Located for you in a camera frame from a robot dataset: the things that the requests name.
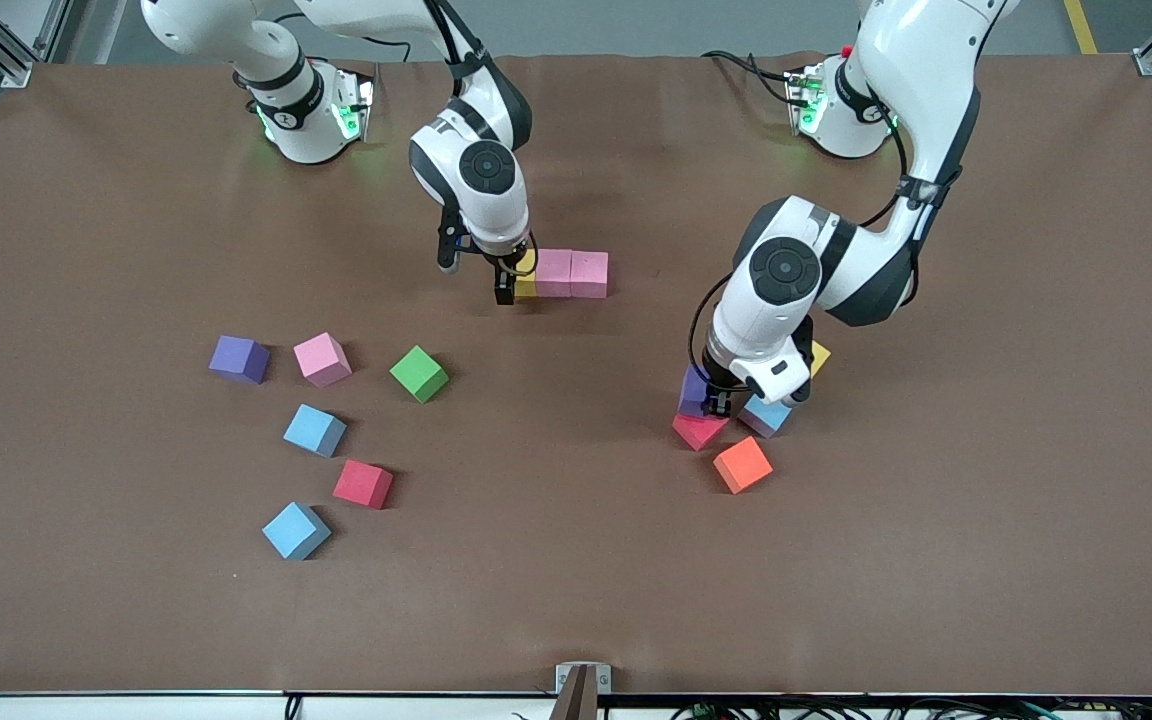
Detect white table edge rail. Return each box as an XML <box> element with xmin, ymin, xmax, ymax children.
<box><xmin>0</xmin><ymin>692</ymin><xmax>1152</xmax><ymax>720</ymax></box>

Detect black arm base cable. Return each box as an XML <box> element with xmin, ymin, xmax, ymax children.
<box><xmin>701</xmin><ymin>50</ymin><xmax>797</xmax><ymax>111</ymax></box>
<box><xmin>271</xmin><ymin>10</ymin><xmax>409</xmax><ymax>63</ymax></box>

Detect blue foam cube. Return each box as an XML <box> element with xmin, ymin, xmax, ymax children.
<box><xmin>261</xmin><ymin>502</ymin><xmax>333</xmax><ymax>562</ymax></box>
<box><xmin>283</xmin><ymin>404</ymin><xmax>348</xmax><ymax>459</ymax></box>
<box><xmin>739</xmin><ymin>394</ymin><xmax>796</xmax><ymax>440</ymax></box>

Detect brown table cover sheet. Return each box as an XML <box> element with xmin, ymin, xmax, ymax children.
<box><xmin>0</xmin><ymin>52</ymin><xmax>1152</xmax><ymax>698</ymax></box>

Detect green foam cube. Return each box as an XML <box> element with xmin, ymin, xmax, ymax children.
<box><xmin>389</xmin><ymin>345</ymin><xmax>451</xmax><ymax>405</ymax></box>

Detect pink foam cube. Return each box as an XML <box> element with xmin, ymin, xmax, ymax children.
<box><xmin>570</xmin><ymin>250</ymin><xmax>610</xmax><ymax>300</ymax></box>
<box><xmin>534</xmin><ymin>248</ymin><xmax>574</xmax><ymax>299</ymax></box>
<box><xmin>293</xmin><ymin>332</ymin><xmax>353</xmax><ymax>389</ymax></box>

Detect red foam cube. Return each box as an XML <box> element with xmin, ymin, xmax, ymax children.
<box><xmin>332</xmin><ymin>459</ymin><xmax>395</xmax><ymax>511</ymax></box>
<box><xmin>672</xmin><ymin>412</ymin><xmax>731</xmax><ymax>452</ymax></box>

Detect black left arm base cable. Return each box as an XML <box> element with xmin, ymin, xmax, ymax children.
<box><xmin>701</xmin><ymin>50</ymin><xmax>797</xmax><ymax>111</ymax></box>

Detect black arm gripper cable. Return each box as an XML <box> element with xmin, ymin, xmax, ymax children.
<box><xmin>426</xmin><ymin>0</ymin><xmax>539</xmax><ymax>276</ymax></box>
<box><xmin>688</xmin><ymin>100</ymin><xmax>937</xmax><ymax>376</ymax></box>

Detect black right arm base cable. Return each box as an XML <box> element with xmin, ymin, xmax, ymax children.
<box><xmin>271</xmin><ymin>10</ymin><xmax>409</xmax><ymax>63</ymax></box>

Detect black left arm gripper cable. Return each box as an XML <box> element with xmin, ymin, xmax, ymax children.
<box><xmin>688</xmin><ymin>100</ymin><xmax>937</xmax><ymax>376</ymax></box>

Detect orange foam cube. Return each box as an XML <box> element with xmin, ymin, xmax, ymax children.
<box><xmin>713</xmin><ymin>436</ymin><xmax>775</xmax><ymax>496</ymax></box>

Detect black right arm gripper cable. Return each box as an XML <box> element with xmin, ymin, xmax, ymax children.
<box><xmin>426</xmin><ymin>0</ymin><xmax>539</xmax><ymax>276</ymax></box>

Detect purple foam cube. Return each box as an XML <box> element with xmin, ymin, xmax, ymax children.
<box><xmin>677</xmin><ymin>364</ymin><xmax>727</xmax><ymax>419</ymax></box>
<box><xmin>209</xmin><ymin>335</ymin><xmax>271</xmax><ymax>386</ymax></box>

